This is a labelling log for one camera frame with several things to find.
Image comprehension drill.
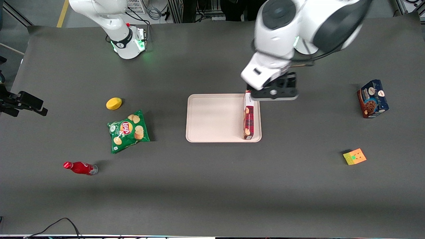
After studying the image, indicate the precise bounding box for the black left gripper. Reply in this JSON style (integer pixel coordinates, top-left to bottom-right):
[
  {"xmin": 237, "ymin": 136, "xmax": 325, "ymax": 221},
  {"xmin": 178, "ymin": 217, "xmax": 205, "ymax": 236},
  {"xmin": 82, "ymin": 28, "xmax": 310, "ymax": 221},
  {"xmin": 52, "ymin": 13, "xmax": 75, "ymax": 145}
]
[{"xmin": 266, "ymin": 72, "xmax": 297, "ymax": 89}]

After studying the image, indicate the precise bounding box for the red plaid cookie box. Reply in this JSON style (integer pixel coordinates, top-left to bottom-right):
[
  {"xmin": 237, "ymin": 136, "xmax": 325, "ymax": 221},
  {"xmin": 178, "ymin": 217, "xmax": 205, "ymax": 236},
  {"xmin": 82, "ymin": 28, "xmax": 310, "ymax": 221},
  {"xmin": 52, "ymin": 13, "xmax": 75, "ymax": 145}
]
[{"xmin": 243, "ymin": 90, "xmax": 255, "ymax": 140}]

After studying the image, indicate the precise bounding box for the white plastic tray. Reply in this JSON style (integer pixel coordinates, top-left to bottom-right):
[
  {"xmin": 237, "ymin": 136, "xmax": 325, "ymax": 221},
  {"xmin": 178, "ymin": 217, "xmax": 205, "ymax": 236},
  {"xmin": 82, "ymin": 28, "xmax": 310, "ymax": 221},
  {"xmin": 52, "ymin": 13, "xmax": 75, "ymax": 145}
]
[{"xmin": 186, "ymin": 94, "xmax": 262, "ymax": 143}]

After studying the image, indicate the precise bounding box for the white perforated box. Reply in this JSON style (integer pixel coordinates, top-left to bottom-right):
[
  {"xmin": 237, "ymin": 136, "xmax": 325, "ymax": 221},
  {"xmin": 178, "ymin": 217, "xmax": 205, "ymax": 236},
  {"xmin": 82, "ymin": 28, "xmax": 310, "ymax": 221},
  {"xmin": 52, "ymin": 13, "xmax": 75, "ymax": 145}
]
[{"xmin": 126, "ymin": 0, "xmax": 147, "ymax": 15}]

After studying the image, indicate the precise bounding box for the yellow puzzle cube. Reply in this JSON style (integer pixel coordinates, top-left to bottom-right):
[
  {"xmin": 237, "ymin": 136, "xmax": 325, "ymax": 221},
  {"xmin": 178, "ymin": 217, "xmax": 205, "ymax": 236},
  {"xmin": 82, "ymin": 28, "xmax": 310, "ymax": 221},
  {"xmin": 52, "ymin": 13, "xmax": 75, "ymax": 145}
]
[{"xmin": 343, "ymin": 148, "xmax": 367, "ymax": 166}]

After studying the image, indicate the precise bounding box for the dark grey table mat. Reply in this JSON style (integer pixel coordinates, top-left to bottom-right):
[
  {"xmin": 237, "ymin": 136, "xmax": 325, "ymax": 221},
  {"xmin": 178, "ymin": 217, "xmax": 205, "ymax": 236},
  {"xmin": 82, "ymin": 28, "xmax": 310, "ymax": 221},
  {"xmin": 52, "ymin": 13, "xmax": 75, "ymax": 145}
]
[{"xmin": 0, "ymin": 13, "xmax": 425, "ymax": 238}]

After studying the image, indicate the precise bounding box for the green chips bag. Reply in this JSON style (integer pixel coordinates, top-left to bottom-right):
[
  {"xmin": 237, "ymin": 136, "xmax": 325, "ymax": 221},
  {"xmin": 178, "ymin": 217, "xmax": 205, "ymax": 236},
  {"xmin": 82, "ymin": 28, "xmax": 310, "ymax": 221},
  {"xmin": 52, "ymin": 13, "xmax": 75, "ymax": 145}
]
[{"xmin": 107, "ymin": 110, "xmax": 150, "ymax": 154}]

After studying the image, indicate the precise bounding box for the yellow lemon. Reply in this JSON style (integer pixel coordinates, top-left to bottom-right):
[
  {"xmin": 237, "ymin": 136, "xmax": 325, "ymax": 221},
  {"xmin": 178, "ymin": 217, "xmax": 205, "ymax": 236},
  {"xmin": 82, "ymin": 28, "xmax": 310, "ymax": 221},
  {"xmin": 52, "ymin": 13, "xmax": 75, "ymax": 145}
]
[{"xmin": 106, "ymin": 97, "xmax": 123, "ymax": 111}]

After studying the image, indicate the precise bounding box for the red cola bottle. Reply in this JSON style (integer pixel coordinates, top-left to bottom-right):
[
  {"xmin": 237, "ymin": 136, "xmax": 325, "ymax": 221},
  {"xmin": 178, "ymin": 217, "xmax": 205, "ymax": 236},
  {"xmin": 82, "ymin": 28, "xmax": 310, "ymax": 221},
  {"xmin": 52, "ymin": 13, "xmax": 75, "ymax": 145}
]
[{"xmin": 63, "ymin": 161, "xmax": 98, "ymax": 176}]

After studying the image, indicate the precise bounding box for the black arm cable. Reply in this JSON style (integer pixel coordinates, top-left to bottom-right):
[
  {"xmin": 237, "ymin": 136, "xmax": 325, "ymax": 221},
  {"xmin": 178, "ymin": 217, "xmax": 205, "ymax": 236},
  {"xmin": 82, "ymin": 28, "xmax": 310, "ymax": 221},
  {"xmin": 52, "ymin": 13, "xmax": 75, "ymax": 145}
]
[{"xmin": 292, "ymin": 50, "xmax": 342, "ymax": 67}]

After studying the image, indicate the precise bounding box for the grey coiled cable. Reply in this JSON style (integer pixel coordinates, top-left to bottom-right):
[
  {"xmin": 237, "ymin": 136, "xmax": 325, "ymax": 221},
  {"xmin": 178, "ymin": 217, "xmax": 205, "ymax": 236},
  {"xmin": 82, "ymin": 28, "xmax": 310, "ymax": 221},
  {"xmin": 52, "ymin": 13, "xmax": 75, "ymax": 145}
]
[{"xmin": 147, "ymin": 4, "xmax": 162, "ymax": 21}]

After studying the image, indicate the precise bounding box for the black cable on mat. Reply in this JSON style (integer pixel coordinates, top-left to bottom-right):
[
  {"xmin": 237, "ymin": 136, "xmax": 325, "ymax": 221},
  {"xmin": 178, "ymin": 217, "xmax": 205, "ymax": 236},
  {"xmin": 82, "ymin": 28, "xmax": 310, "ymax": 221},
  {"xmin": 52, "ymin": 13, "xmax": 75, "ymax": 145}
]
[{"xmin": 23, "ymin": 217, "xmax": 83, "ymax": 239}]

